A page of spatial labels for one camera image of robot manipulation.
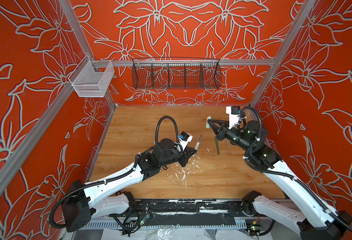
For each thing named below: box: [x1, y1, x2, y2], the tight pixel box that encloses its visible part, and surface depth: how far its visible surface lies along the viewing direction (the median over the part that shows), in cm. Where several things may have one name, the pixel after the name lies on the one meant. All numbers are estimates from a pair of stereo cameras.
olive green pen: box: [194, 134, 202, 150], surface depth 68 cm
